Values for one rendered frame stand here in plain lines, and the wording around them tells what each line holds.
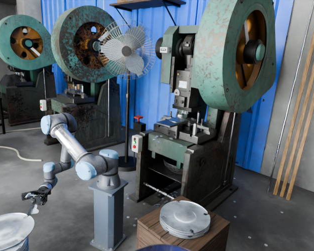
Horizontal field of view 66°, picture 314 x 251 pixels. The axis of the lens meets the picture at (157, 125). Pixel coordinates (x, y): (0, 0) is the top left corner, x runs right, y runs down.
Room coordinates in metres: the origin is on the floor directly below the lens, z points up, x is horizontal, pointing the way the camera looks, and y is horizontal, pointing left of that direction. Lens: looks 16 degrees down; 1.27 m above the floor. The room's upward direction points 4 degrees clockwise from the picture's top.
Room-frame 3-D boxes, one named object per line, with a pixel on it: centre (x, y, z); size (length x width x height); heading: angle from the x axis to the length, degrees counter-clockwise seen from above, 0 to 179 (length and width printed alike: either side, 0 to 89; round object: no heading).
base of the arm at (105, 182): (1.40, 0.29, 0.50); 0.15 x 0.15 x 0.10
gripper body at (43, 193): (1.41, 0.75, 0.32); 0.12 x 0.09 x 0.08; 0
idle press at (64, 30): (3.36, 0.84, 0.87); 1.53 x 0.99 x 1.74; 138
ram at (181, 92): (1.94, -0.21, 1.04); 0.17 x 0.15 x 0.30; 140
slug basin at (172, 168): (1.97, -0.24, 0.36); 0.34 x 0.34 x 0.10
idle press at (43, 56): (4.46, 2.23, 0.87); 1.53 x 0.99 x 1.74; 143
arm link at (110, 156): (1.39, 0.29, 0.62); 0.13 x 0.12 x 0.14; 145
